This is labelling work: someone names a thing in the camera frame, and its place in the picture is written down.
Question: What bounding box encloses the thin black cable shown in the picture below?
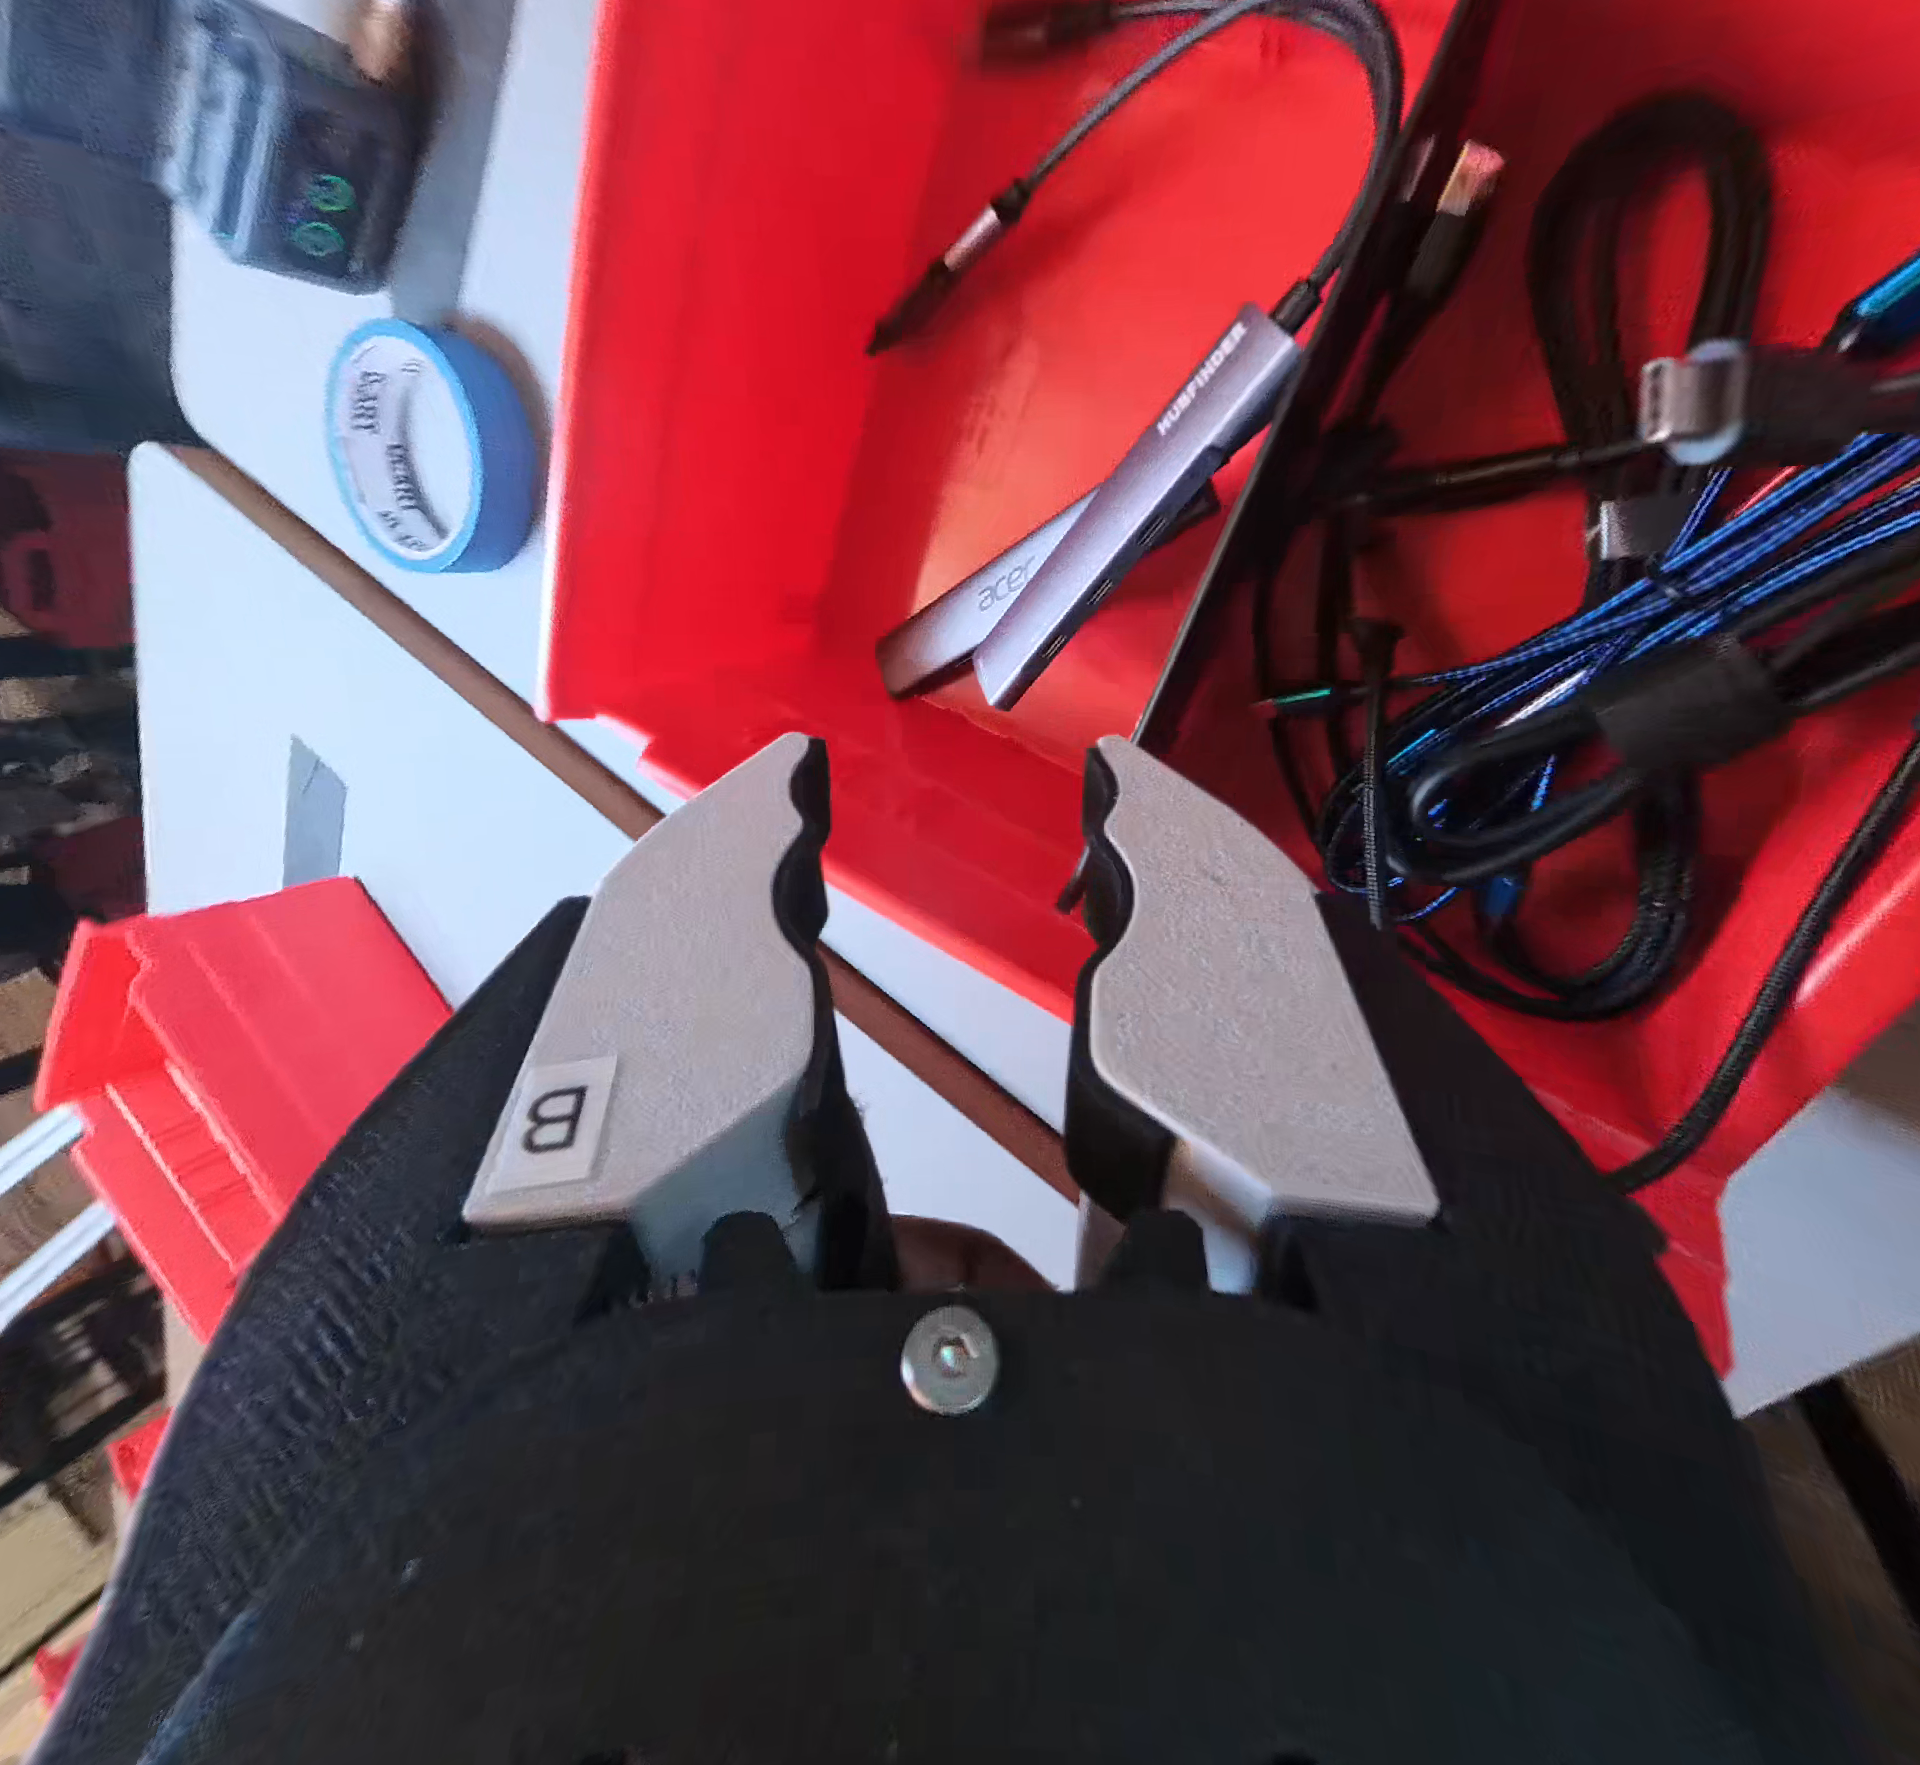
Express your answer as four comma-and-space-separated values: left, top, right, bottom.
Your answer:
1613, 731, 1920, 1197

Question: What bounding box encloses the blue tape roll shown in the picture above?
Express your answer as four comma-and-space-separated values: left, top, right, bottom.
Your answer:
323, 316, 547, 578

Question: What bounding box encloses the blue black braided cable bundle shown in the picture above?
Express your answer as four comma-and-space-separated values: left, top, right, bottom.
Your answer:
1267, 424, 1920, 933

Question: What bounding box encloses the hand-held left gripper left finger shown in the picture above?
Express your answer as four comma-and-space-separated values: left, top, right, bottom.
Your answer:
462, 731, 835, 1290

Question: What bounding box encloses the black bin divider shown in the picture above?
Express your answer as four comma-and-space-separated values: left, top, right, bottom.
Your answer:
1129, 0, 1562, 751

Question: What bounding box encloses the red divided storage bin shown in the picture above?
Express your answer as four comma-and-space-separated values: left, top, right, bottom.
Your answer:
537, 0, 1920, 1413

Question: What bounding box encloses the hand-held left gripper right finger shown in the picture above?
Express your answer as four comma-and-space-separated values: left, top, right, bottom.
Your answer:
1061, 735, 1441, 1294

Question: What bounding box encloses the silver grey usb hub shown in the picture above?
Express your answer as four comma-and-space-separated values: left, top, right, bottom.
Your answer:
972, 305, 1309, 711

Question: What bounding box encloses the red plastic bin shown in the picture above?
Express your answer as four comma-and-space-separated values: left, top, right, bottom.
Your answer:
33, 876, 455, 1346

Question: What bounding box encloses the black cable with copper plugs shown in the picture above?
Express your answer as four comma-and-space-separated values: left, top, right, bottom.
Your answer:
1410, 91, 1779, 1025

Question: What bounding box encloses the braided hub cable with plugs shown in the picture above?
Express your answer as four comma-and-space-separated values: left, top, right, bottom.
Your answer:
867, 0, 1407, 361

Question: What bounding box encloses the blue usb plug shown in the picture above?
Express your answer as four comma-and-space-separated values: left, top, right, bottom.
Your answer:
1819, 247, 1920, 361

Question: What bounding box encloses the small grey label printer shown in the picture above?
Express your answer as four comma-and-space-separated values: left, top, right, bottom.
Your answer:
0, 0, 418, 297

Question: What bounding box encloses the dark grey usb hub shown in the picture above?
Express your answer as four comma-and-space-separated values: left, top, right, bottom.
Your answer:
875, 496, 1104, 702

